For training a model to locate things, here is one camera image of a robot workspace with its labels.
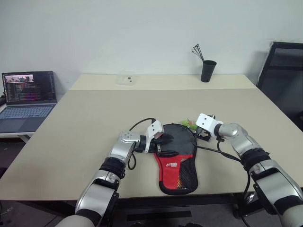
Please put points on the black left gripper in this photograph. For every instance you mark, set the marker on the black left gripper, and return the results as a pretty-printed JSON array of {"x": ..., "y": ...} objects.
[{"x": 154, "y": 142}]

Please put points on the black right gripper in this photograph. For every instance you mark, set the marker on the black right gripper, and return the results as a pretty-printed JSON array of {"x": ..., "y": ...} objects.
[{"x": 204, "y": 136}]

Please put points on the black red paddle case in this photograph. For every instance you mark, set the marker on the black red paddle case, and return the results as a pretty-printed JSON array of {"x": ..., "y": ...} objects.
[{"x": 170, "y": 175}]

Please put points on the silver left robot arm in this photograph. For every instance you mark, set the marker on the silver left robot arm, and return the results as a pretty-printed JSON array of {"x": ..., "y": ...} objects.
[{"x": 123, "y": 146}]

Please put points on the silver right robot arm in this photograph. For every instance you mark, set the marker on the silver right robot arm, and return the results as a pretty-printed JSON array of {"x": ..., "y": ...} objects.
[{"x": 246, "y": 142}]

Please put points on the green yellow feather toy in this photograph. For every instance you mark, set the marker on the green yellow feather toy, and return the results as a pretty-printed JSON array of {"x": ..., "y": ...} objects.
[{"x": 189, "y": 123}]

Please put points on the black plastic cup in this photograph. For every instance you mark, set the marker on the black plastic cup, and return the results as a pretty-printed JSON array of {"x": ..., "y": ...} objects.
[{"x": 208, "y": 71}]

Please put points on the clear plastic tray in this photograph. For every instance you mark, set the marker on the clear plastic tray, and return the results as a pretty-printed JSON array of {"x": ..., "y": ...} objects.
[{"x": 124, "y": 80}]

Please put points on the dark rounded shape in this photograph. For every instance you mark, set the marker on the dark rounded shape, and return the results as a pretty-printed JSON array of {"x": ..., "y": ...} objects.
[
  {"x": 191, "y": 224},
  {"x": 136, "y": 224}
]

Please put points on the black mesh office chair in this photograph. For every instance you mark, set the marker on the black mesh office chair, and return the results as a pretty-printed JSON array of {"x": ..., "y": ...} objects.
[{"x": 284, "y": 78}]

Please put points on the open grey laptop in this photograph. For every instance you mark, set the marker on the open grey laptop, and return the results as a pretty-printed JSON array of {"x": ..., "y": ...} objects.
[{"x": 28, "y": 89}]

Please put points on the white side table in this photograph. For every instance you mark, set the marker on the white side table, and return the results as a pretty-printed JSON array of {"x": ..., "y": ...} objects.
[{"x": 14, "y": 135}]

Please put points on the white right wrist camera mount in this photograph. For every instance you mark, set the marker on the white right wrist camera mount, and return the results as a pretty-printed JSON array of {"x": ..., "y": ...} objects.
[{"x": 207, "y": 123}]

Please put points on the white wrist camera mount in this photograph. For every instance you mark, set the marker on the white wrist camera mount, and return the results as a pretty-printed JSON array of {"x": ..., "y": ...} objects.
[
  {"x": 207, "y": 123},
  {"x": 154, "y": 128}
]

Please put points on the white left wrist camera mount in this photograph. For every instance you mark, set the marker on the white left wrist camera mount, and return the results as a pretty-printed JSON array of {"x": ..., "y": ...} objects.
[{"x": 154, "y": 128}]

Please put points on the black table frame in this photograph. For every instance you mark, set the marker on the black table frame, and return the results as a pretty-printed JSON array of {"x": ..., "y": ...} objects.
[{"x": 165, "y": 201}]

